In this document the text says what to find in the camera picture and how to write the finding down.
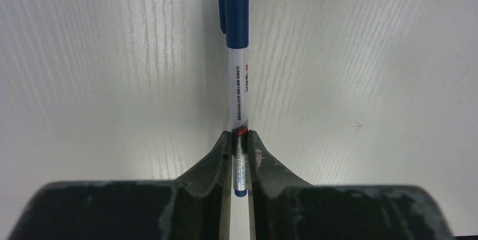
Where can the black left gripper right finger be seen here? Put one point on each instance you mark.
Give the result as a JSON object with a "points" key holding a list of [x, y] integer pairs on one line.
{"points": [[284, 206]]}

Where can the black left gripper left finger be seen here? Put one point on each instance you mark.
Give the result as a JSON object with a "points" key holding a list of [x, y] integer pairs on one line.
{"points": [[196, 205]]}

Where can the white whiteboard marker pen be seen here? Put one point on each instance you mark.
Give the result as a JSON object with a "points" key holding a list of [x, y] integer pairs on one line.
{"points": [[238, 102]]}

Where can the blue marker cap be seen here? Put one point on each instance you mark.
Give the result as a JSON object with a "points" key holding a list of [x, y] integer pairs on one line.
{"points": [[234, 22]]}

